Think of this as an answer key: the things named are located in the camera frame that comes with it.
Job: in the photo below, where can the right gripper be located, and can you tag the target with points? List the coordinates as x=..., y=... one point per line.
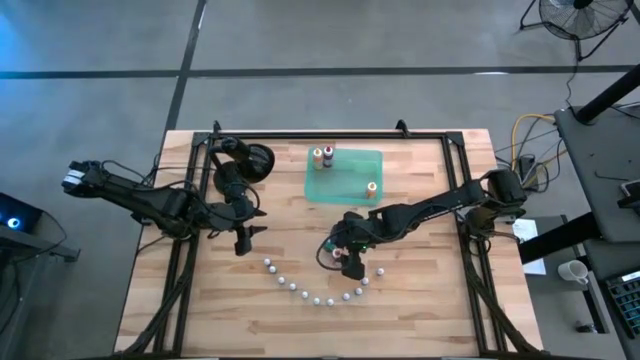
x=357, y=230

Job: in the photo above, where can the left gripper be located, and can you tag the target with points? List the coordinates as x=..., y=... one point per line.
x=239, y=215

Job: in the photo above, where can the large red bottle orange tip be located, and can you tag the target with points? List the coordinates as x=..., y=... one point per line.
x=337, y=253

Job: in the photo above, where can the large green-tipped colouring bottle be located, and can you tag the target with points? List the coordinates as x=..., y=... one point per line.
x=328, y=246

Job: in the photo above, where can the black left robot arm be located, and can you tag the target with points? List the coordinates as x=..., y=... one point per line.
x=150, y=202

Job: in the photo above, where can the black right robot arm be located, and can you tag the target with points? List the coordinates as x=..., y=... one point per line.
x=435, y=205

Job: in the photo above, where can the large yellow-tipped colouring bottle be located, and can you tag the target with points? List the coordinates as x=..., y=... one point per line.
x=371, y=191
x=317, y=159

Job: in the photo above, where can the green translucent tray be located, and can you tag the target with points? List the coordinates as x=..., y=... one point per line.
x=350, y=175

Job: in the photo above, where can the large dark red colouring bottle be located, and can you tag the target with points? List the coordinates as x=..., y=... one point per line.
x=328, y=157

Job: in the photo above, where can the white paper sheet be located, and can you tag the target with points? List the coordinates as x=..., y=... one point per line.
x=527, y=235

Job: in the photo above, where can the black power adapter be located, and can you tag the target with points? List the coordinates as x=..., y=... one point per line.
x=526, y=167

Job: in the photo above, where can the black desk crossbar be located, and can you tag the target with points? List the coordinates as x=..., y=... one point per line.
x=555, y=240

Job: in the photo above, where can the white mug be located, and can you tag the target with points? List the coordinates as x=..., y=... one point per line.
x=572, y=271

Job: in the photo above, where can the black computer with blue light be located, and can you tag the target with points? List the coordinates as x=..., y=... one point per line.
x=20, y=215

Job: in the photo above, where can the grey desk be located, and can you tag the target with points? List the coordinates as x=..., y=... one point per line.
x=595, y=160

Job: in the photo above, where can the backlit keyboard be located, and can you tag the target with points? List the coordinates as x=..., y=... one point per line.
x=625, y=305

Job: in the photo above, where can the black phone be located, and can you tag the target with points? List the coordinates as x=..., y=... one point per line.
x=631, y=192

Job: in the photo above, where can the black stand pole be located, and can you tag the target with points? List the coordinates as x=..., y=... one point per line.
x=607, y=95

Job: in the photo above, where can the black floor fan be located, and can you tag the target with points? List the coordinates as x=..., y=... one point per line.
x=585, y=20

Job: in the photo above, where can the black frame clip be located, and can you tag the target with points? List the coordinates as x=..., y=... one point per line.
x=401, y=127
x=216, y=127

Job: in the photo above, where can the black aluminium frame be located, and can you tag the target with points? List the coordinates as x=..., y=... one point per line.
x=425, y=136

